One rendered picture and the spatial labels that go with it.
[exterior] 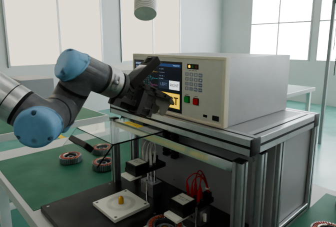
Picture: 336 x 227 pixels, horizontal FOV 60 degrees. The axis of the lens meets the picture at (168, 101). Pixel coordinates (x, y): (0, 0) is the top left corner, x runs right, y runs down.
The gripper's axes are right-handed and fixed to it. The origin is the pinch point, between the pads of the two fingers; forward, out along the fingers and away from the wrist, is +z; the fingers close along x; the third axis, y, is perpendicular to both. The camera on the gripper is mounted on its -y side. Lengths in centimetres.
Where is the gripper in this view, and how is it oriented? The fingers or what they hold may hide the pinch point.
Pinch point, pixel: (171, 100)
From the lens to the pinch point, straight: 88.1
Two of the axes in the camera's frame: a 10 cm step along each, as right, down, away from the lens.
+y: -3.1, 9.4, -1.1
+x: 6.7, 1.4, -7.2
